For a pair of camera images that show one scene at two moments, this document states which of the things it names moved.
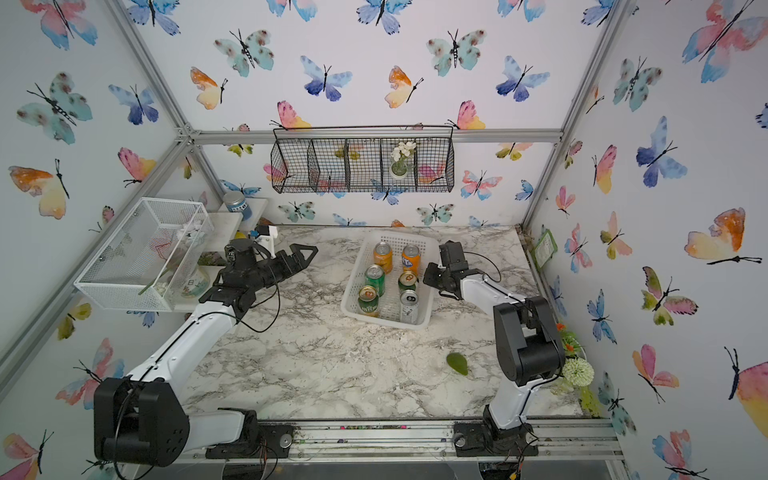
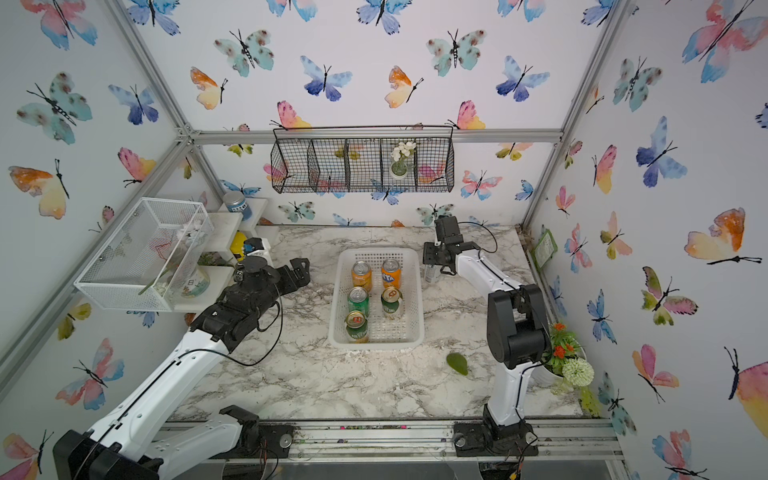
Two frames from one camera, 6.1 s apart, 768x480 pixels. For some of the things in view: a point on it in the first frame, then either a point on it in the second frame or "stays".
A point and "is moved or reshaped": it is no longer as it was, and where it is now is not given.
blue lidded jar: [236, 202] stays
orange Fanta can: [411, 259] -> [391, 274]
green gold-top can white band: [407, 281] -> [392, 303]
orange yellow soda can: [383, 256] -> [362, 275]
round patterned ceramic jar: [196, 283] stays
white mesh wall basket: [152, 259] stays
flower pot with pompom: [578, 372] stays
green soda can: [375, 276] -> [358, 300]
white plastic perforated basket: [389, 312] -> [406, 332]
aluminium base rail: [561, 440] stays
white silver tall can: [409, 307] is moved or reshaped
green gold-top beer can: [368, 299] -> [357, 326]
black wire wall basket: [358, 160] stays
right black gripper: [431, 267] -> [428, 252]
